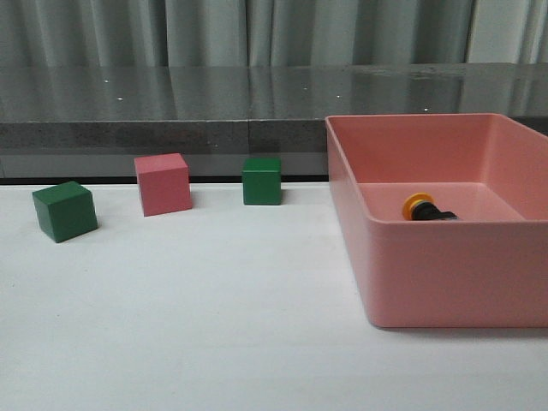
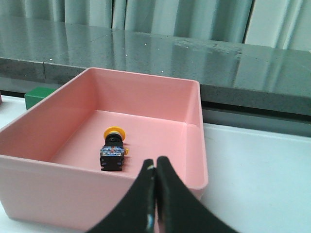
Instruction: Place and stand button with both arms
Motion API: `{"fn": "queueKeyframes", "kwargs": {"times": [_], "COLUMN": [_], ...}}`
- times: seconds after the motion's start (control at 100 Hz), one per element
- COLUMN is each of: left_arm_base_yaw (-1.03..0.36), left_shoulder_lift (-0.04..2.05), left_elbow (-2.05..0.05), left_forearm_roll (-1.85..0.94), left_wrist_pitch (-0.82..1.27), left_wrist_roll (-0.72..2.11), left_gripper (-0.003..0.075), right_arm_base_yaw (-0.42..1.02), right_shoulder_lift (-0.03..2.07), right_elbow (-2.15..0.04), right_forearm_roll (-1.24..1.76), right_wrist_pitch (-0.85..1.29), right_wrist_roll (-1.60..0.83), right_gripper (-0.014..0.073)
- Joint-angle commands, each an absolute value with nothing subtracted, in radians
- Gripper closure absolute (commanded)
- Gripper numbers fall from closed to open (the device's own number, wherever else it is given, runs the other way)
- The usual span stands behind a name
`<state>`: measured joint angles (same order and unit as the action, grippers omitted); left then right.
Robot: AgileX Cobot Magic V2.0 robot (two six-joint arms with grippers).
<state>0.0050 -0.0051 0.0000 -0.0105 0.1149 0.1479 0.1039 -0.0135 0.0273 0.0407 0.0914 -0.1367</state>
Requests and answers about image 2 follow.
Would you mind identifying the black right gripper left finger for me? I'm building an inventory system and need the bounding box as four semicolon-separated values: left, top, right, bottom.
89;159;156;233

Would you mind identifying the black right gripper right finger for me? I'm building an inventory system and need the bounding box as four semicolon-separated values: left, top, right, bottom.
156;156;236;233

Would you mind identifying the yellow push button switch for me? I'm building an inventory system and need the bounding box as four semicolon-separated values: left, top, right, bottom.
100;126;128;171

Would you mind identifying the pink plastic bin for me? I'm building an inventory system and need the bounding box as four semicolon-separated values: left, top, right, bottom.
0;68;208;231

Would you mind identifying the green wooden cube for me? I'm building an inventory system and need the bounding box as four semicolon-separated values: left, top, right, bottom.
24;87;56;110

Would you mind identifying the grey stone ledge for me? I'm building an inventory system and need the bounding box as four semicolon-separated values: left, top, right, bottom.
0;16;311;116

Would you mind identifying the grey curtain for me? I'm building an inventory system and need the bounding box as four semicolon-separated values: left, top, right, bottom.
0;0;311;51

